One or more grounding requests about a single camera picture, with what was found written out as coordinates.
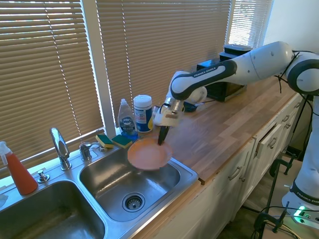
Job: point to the chrome sink knob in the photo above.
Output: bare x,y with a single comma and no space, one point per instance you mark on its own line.
43,176

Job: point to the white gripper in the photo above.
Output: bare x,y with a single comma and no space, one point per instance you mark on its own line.
167,119

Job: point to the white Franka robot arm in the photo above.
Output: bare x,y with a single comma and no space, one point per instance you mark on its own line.
251,64

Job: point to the stainless steel double sink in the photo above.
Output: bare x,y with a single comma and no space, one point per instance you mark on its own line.
112,184

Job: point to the clear blue dish soap bottle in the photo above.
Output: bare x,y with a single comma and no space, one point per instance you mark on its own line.
127,122

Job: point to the metal sink drain strainer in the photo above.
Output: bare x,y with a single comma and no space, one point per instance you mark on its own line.
133,202

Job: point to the white wipes canister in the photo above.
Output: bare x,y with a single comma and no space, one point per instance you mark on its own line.
143,112

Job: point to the small blue object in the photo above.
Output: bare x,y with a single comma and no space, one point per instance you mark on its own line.
190,107

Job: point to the chrome kitchen faucet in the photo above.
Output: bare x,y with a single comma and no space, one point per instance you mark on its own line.
60,147

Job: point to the wide tan window blind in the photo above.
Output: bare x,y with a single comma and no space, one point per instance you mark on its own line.
42,74
159,42

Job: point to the narrow white window blind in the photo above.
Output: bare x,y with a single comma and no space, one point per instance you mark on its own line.
246,22

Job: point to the yellow green sponge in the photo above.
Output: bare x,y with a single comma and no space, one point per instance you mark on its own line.
122,141
104,141

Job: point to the orange plastic bowl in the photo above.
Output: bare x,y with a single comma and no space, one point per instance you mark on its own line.
149,155

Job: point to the orange spray bottle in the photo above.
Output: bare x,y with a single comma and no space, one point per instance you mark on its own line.
21,174

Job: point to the black metal clamp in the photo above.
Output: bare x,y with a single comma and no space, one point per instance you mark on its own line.
269,219
284,163

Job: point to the white kitchen cabinets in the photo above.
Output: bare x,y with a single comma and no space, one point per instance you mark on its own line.
249,169

